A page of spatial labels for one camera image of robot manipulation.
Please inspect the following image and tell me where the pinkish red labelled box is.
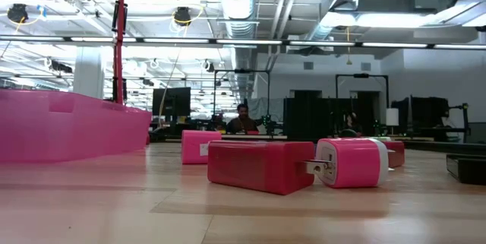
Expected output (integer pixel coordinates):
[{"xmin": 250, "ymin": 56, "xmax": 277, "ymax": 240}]
[{"xmin": 180, "ymin": 129, "xmax": 222, "ymax": 166}]

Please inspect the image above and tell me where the large red rectangular box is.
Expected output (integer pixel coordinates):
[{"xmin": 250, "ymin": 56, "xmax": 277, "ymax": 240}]
[{"xmin": 207, "ymin": 139, "xmax": 317, "ymax": 196}]

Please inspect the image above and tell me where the magenta and white wall charger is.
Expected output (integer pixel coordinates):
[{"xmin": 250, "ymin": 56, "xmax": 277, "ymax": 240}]
[{"xmin": 303, "ymin": 137, "xmax": 390, "ymax": 189}]

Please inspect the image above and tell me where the small red block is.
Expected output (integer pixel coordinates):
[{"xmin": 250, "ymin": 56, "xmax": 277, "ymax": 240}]
[{"xmin": 386, "ymin": 140, "xmax": 406, "ymax": 169}]

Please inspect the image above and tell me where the long ceiling light strip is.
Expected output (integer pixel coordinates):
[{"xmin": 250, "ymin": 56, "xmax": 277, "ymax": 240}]
[{"xmin": 0, "ymin": 35, "xmax": 486, "ymax": 50}]

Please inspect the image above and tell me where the white building column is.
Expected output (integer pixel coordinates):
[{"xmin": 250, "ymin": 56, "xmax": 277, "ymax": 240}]
[{"xmin": 72, "ymin": 46, "xmax": 105, "ymax": 100}]

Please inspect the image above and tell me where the black background monitor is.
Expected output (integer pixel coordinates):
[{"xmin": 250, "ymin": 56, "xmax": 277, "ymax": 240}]
[{"xmin": 152, "ymin": 87, "xmax": 192, "ymax": 117}]

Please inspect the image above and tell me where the black partition screen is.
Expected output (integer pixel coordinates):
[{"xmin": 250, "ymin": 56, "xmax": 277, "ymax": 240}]
[{"xmin": 282, "ymin": 97, "xmax": 380, "ymax": 141}]

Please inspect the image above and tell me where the person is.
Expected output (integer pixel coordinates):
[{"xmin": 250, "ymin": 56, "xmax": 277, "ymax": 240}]
[
  {"xmin": 211, "ymin": 112, "xmax": 228, "ymax": 133},
  {"xmin": 226, "ymin": 103, "xmax": 260, "ymax": 135},
  {"xmin": 342, "ymin": 111, "xmax": 365, "ymax": 138}
]

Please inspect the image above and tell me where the wooden background table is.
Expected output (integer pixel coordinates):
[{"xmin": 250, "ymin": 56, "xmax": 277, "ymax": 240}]
[{"xmin": 221, "ymin": 134, "xmax": 289, "ymax": 141}]

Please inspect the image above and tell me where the white cylinder lampshade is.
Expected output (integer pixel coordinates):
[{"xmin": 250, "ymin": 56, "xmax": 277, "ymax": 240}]
[{"xmin": 385, "ymin": 107, "xmax": 400, "ymax": 127}]

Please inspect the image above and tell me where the pink translucent plastic tray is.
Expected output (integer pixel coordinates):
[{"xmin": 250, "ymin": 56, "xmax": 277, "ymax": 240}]
[{"xmin": 0, "ymin": 87, "xmax": 153, "ymax": 163}]

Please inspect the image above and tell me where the black background equipment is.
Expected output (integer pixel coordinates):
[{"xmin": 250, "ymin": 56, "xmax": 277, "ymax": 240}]
[{"xmin": 390, "ymin": 95, "xmax": 451, "ymax": 142}]

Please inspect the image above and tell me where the black background stand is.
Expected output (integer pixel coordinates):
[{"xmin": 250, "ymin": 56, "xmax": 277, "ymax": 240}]
[{"xmin": 447, "ymin": 102, "xmax": 472, "ymax": 143}]

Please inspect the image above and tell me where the silver round air duct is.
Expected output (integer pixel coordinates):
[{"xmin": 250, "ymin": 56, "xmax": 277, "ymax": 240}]
[{"xmin": 216, "ymin": 0, "xmax": 260, "ymax": 100}]

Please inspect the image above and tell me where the ceiling reel with yellow cable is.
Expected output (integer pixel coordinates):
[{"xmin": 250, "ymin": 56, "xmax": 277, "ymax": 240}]
[
  {"xmin": 169, "ymin": 3, "xmax": 206, "ymax": 34},
  {"xmin": 5, "ymin": 2, "xmax": 49, "ymax": 32}
]

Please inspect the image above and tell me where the yellow hanging cord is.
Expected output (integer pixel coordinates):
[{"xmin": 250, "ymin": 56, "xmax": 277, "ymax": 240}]
[{"xmin": 344, "ymin": 26, "xmax": 353, "ymax": 66}]

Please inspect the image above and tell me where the black gantry frame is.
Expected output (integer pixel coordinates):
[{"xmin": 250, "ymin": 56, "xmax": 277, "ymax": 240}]
[
  {"xmin": 334, "ymin": 73, "xmax": 390, "ymax": 137},
  {"xmin": 213, "ymin": 69, "xmax": 272, "ymax": 137}
]

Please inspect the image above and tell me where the black aluminium table frame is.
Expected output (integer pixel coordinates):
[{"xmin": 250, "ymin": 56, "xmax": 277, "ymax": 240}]
[{"xmin": 148, "ymin": 137, "xmax": 486, "ymax": 156}]

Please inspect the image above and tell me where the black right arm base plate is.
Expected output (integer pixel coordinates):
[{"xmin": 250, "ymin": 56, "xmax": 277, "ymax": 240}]
[{"xmin": 445, "ymin": 153, "xmax": 486, "ymax": 186}]

